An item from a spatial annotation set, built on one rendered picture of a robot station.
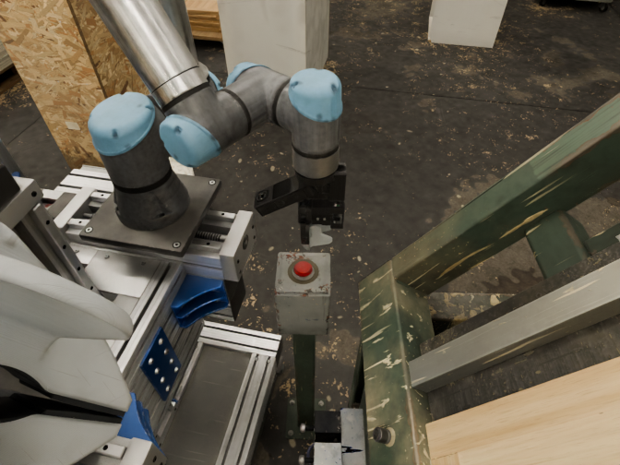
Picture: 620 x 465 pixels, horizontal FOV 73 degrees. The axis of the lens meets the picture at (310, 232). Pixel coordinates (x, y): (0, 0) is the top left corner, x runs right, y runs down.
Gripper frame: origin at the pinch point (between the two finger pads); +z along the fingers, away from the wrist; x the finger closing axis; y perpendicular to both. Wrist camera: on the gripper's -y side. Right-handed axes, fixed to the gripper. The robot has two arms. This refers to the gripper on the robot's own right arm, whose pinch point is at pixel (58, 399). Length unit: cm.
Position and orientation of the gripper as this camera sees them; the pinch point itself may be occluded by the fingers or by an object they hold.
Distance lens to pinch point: 12.7
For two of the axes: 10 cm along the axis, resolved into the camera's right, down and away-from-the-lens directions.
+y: 8.4, 0.4, -5.4
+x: 2.9, -8.8, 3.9
